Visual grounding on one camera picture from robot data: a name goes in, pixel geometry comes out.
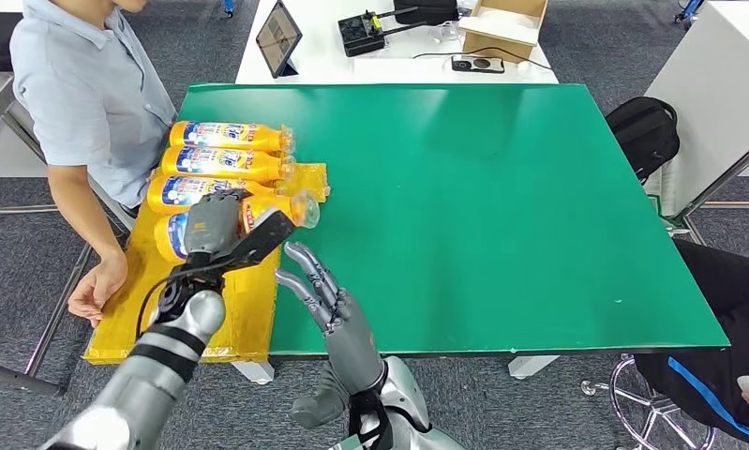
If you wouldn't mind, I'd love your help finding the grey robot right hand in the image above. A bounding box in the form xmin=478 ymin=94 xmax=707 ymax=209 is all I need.
xmin=274 ymin=242 xmax=388 ymax=431

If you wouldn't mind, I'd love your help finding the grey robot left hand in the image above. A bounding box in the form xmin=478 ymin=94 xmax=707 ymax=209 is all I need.
xmin=182 ymin=188 xmax=254 ymax=256

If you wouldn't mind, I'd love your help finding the person's right hand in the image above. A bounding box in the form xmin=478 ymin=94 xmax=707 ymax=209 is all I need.
xmin=67 ymin=251 xmax=130 ymax=329

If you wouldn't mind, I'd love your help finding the orange detergent bottle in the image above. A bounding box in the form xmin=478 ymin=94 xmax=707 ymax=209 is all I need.
xmin=159 ymin=145 xmax=296 ymax=185
xmin=167 ymin=120 xmax=295 ymax=155
xmin=153 ymin=190 xmax=322 ymax=265
xmin=145 ymin=175 xmax=297 ymax=217

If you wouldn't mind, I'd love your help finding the yellow taped cardboard sheet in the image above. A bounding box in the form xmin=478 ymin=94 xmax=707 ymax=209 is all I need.
xmin=82 ymin=162 xmax=331 ymax=366

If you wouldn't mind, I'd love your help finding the white table foot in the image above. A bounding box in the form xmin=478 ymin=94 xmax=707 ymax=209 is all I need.
xmin=508 ymin=354 xmax=562 ymax=380
xmin=231 ymin=361 xmax=276 ymax=385

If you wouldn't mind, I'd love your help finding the chrome chair wheel base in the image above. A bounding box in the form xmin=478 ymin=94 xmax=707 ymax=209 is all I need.
xmin=581 ymin=353 xmax=717 ymax=450

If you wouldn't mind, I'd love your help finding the person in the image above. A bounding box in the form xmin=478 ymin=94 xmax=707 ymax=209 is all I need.
xmin=633 ymin=238 xmax=749 ymax=445
xmin=8 ymin=0 xmax=178 ymax=329

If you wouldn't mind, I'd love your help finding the black tablet on stand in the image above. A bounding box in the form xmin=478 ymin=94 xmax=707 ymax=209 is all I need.
xmin=255 ymin=0 xmax=304 ymax=80

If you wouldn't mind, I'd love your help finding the white table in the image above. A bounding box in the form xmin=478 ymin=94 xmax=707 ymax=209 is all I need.
xmin=234 ymin=0 xmax=560 ymax=86

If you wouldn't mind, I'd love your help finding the black router with antennas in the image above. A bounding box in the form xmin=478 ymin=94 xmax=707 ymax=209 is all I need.
xmin=338 ymin=8 xmax=428 ymax=58

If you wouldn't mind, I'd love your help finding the green table mat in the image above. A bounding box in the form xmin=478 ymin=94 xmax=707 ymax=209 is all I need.
xmin=176 ymin=83 xmax=730 ymax=356

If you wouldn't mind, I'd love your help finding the black backpack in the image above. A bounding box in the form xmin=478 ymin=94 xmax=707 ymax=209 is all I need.
xmin=605 ymin=96 xmax=681 ymax=187

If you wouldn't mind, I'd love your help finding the black bag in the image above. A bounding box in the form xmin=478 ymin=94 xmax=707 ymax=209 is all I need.
xmin=394 ymin=0 xmax=461 ymax=27

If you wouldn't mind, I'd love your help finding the clear plastic piece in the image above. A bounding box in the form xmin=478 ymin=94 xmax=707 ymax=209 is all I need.
xmin=429 ymin=22 xmax=466 ymax=45

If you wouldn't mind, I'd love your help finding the black smartphone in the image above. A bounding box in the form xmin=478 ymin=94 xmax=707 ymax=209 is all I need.
xmin=451 ymin=54 xmax=506 ymax=74

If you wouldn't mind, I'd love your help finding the white desk with metal leg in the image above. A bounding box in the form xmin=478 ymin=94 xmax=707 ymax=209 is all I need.
xmin=646 ymin=0 xmax=749 ymax=219

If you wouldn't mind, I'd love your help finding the open cardboard box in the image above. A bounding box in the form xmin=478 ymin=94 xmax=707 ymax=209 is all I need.
xmin=457 ymin=0 xmax=549 ymax=65

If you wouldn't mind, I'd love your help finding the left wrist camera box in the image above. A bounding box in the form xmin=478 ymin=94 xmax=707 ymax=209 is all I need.
xmin=215 ymin=209 xmax=296 ymax=271

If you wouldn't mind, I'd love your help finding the thin black cable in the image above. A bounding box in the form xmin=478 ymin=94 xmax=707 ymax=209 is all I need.
xmin=411 ymin=46 xmax=553 ymax=73

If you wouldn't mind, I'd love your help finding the blue metal frame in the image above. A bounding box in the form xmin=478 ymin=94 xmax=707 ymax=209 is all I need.
xmin=673 ymin=0 xmax=708 ymax=24

